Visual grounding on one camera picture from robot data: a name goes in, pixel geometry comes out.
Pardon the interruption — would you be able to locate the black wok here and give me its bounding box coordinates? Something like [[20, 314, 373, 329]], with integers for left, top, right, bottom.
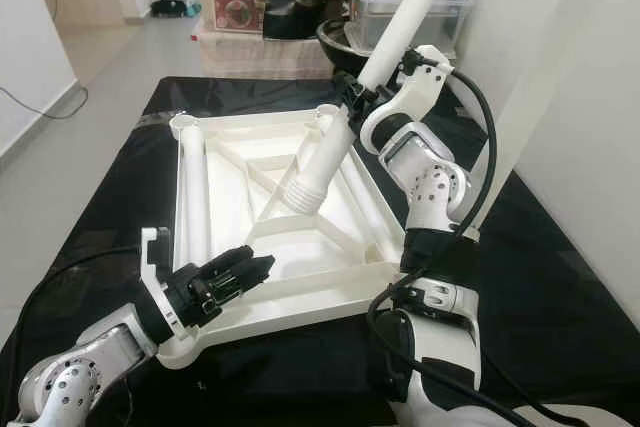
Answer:
[[315, 19, 371, 78]]

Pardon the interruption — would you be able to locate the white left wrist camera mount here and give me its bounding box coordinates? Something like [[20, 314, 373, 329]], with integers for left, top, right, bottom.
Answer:
[[140, 227, 191, 368]]

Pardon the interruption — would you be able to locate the black wall cable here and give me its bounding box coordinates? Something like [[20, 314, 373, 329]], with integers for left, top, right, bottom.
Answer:
[[0, 82, 91, 126]]

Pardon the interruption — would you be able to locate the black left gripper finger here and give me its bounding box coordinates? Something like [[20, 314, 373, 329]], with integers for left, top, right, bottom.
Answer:
[[220, 255, 276, 293], [195, 245, 256, 278]]

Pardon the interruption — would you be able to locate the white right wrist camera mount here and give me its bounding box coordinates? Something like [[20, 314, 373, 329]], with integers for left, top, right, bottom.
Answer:
[[360, 44, 453, 153]]

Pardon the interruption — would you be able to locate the black tablecloth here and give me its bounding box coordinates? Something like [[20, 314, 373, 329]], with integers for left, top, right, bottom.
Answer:
[[0, 77, 640, 427]]

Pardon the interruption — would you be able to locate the long clear tape strip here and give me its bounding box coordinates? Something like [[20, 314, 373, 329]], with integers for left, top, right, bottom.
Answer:
[[132, 110, 176, 128]]

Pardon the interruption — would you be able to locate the beige cardboard box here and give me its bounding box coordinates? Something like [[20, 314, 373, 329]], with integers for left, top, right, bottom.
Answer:
[[195, 29, 326, 78]]

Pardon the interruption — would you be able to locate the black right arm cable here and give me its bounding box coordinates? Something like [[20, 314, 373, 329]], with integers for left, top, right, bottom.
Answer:
[[365, 52, 596, 427]]

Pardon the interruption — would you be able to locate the clear plastic storage box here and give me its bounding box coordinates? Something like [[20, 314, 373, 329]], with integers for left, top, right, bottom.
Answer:
[[345, 0, 473, 56]]

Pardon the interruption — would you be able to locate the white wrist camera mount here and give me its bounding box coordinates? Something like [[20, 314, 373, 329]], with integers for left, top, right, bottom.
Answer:
[[140, 227, 191, 368], [360, 44, 453, 153]]

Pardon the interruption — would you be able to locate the white plastic table top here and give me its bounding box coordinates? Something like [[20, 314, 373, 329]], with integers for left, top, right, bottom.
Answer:
[[168, 104, 421, 370]]

